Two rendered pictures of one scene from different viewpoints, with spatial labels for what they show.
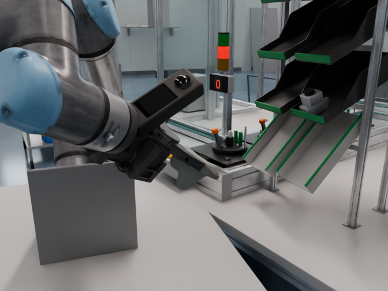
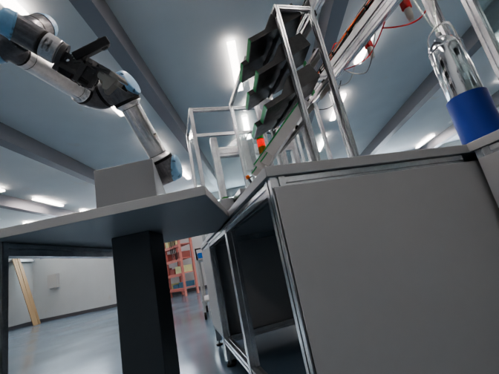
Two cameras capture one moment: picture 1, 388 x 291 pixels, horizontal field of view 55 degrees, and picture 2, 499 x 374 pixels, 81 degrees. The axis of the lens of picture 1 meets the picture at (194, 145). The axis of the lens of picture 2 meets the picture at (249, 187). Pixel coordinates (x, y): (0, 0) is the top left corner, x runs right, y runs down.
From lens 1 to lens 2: 1.00 m
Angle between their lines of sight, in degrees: 37
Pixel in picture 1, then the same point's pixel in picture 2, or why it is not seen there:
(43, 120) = (9, 24)
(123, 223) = not seen: hidden behind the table
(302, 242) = not seen: hidden behind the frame
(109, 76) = (139, 119)
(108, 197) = (138, 182)
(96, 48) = (123, 98)
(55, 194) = (108, 183)
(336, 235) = not seen: hidden behind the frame
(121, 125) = (53, 41)
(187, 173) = (106, 79)
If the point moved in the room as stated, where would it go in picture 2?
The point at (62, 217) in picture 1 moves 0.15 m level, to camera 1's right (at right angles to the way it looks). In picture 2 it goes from (111, 197) to (141, 188)
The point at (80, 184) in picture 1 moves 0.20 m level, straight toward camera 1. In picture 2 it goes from (122, 176) to (94, 159)
